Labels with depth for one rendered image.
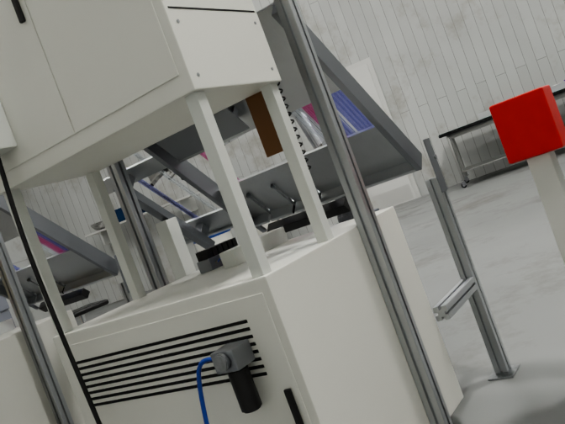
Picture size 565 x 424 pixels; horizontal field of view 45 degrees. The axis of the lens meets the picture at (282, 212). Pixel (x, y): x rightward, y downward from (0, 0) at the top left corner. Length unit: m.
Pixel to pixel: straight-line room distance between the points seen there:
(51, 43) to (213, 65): 0.38
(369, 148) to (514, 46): 7.96
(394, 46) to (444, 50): 0.70
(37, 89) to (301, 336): 0.81
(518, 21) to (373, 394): 8.73
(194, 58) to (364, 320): 0.69
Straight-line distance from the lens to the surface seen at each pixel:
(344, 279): 1.54
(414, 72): 10.05
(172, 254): 2.53
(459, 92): 9.97
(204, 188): 2.30
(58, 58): 1.57
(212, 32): 1.44
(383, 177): 2.16
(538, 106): 1.81
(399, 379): 1.67
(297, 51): 1.66
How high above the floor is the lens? 0.76
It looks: 1 degrees down
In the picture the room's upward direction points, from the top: 20 degrees counter-clockwise
